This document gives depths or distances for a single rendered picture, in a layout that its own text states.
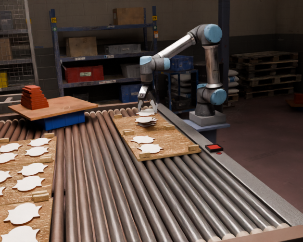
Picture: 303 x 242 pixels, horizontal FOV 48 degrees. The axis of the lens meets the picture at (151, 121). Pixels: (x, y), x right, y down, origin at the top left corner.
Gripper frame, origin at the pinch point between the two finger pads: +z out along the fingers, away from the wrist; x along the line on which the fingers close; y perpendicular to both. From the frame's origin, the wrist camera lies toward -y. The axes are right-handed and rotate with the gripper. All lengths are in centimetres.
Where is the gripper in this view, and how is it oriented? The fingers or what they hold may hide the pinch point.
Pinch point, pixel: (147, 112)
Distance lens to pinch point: 219.6
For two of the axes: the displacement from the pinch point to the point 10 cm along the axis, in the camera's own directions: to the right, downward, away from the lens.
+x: -9.4, -0.5, 3.5
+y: 3.5, -2.8, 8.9
